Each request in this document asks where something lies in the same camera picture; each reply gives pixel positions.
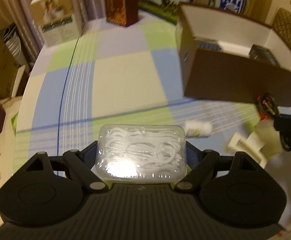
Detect red snack packet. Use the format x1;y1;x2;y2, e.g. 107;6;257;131
256;93;279;120

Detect white pill bottle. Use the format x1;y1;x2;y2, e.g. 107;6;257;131
183;120;213;138

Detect white plastic holder tray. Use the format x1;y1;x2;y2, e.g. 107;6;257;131
225;132;268;168

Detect clear floss pick box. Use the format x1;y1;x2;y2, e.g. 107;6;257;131
94;124;187;184

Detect black Flyco shaver box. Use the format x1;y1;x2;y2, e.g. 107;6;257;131
249;44;280;67

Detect knitted grey patterned sock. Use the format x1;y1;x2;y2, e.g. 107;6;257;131
197;41;222;51

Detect plaid tablecloth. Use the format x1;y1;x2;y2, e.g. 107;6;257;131
12;10;291;230

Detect brown cardboard storage box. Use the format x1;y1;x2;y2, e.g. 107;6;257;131
176;3;291;107

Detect brown cardboard cartons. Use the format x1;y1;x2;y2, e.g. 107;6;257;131
0;23;30;100

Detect white appliance box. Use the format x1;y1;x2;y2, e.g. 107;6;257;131
30;0;85;47

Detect dark red gift box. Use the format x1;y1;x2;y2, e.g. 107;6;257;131
105;0;139;27

